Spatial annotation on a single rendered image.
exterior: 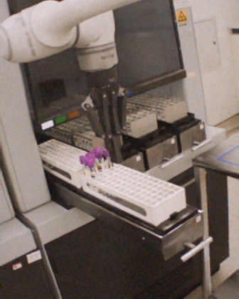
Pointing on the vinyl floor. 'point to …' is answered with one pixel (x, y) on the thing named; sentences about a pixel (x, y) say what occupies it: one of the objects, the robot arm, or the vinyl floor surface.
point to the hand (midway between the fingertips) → (114, 149)
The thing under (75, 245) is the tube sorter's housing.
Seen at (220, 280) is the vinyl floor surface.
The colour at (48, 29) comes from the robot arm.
